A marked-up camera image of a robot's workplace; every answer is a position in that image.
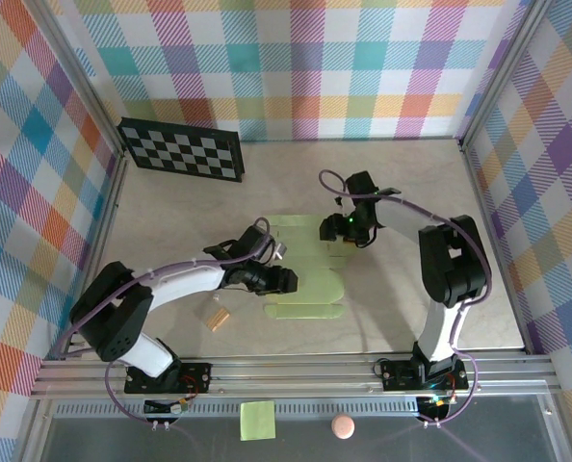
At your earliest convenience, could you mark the light green paper box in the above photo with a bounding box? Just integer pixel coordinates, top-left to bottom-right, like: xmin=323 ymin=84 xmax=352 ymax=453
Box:
xmin=262 ymin=214 xmax=352 ymax=321

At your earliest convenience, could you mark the small wooden block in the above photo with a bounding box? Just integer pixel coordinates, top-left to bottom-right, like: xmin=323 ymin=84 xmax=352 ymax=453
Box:
xmin=204 ymin=307 xmax=232 ymax=333

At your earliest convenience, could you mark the perforated metal strip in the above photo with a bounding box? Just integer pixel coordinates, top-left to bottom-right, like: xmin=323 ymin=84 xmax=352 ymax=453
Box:
xmin=53 ymin=402 xmax=421 ymax=419

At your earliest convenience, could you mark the green sticky note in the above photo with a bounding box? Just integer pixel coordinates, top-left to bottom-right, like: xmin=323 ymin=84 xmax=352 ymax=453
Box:
xmin=239 ymin=400 xmax=277 ymax=442

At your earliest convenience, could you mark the black and grey checkerboard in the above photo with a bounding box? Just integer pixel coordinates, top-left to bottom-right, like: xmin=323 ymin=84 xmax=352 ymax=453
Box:
xmin=117 ymin=116 xmax=247 ymax=184

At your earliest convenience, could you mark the small controller board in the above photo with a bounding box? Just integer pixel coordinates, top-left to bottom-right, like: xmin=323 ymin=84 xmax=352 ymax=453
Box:
xmin=143 ymin=398 xmax=191 ymax=418
xmin=416 ymin=394 xmax=456 ymax=419

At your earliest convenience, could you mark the pink round disc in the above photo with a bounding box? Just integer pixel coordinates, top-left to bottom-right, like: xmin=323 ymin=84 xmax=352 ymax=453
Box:
xmin=330 ymin=413 xmax=356 ymax=441

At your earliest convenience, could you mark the dark glossy panel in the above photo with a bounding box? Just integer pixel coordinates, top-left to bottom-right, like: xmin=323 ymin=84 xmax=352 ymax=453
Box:
xmin=38 ymin=394 xmax=559 ymax=462

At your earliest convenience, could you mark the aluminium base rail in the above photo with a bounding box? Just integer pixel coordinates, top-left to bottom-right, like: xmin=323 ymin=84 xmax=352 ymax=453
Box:
xmin=29 ymin=354 xmax=564 ymax=399

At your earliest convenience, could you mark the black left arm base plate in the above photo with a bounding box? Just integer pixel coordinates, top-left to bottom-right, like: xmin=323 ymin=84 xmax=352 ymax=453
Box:
xmin=123 ymin=360 xmax=214 ymax=395

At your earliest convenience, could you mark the aluminium side rail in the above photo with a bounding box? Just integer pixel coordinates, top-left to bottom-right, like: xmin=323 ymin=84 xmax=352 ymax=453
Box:
xmin=59 ymin=151 xmax=129 ymax=361
xmin=458 ymin=139 xmax=533 ymax=356

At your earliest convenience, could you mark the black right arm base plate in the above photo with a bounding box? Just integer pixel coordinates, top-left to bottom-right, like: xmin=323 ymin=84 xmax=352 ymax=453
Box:
xmin=379 ymin=358 xmax=470 ymax=392

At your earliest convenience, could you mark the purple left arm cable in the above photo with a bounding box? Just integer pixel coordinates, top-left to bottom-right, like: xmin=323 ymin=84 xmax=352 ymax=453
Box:
xmin=54 ymin=217 xmax=273 ymax=430

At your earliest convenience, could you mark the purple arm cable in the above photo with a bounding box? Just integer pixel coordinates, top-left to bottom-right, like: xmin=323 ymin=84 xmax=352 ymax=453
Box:
xmin=318 ymin=168 xmax=495 ymax=429
xmin=54 ymin=217 xmax=273 ymax=430

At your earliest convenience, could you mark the aluminium frame post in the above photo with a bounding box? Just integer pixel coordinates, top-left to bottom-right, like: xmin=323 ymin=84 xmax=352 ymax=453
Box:
xmin=456 ymin=0 xmax=555 ymax=153
xmin=25 ymin=0 xmax=128 ymax=158

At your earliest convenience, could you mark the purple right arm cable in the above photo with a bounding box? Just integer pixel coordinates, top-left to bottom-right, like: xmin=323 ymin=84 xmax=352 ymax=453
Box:
xmin=318 ymin=168 xmax=495 ymax=429

